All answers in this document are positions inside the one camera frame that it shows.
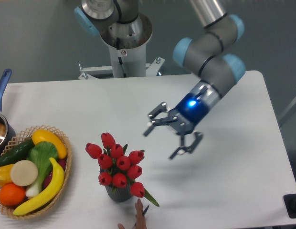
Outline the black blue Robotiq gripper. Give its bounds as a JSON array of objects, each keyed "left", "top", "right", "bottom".
[{"left": 143, "top": 93, "right": 209, "bottom": 160}]

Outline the red tulip bouquet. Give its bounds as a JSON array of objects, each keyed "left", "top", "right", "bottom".
[{"left": 85, "top": 133, "right": 159, "bottom": 207}]

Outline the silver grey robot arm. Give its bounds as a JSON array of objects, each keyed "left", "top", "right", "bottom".
[{"left": 74, "top": 0, "right": 245, "bottom": 156}]

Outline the dark grey ribbed vase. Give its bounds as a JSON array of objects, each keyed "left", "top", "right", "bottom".
[{"left": 104, "top": 182, "right": 132, "bottom": 202}]

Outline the bare human hand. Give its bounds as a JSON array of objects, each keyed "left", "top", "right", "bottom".
[{"left": 117, "top": 198, "right": 148, "bottom": 229}]

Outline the dark pen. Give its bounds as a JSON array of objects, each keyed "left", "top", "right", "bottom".
[{"left": 142, "top": 205, "right": 149, "bottom": 217}]

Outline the purple red vegetable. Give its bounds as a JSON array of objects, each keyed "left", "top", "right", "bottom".
[{"left": 43, "top": 158, "right": 66, "bottom": 189}]

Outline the yellow banana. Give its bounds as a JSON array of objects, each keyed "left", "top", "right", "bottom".
[{"left": 13, "top": 157, "right": 64, "bottom": 216}]

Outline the black device at edge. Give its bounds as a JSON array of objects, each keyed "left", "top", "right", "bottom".
[{"left": 283, "top": 194, "right": 296, "bottom": 219}]

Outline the green bok choy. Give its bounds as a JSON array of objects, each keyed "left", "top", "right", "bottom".
[{"left": 26, "top": 141, "right": 58, "bottom": 198}]

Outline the yellow squash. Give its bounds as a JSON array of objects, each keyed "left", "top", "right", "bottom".
[{"left": 32, "top": 129, "right": 67, "bottom": 159}]

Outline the woven wicker basket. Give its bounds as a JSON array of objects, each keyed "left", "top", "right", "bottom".
[{"left": 0, "top": 125, "right": 72, "bottom": 220}]

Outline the dark green cucumber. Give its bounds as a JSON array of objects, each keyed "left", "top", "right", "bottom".
[{"left": 0, "top": 138, "right": 35, "bottom": 167}]

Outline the round beige disc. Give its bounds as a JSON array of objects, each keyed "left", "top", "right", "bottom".
[{"left": 10, "top": 160, "right": 38, "bottom": 187}]

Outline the orange fruit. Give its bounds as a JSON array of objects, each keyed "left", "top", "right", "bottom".
[{"left": 0, "top": 183, "right": 25, "bottom": 206}]

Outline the yellow bell pepper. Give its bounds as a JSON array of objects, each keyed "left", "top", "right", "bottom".
[{"left": 0, "top": 164, "right": 14, "bottom": 187}]

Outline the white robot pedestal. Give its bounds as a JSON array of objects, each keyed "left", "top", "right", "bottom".
[{"left": 78, "top": 44, "right": 165, "bottom": 80}]

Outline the white frame at right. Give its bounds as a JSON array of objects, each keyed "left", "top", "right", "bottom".
[{"left": 279, "top": 96, "right": 296, "bottom": 123}]

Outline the blue handled steel pot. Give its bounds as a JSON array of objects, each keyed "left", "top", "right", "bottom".
[{"left": 0, "top": 69, "right": 16, "bottom": 156}]

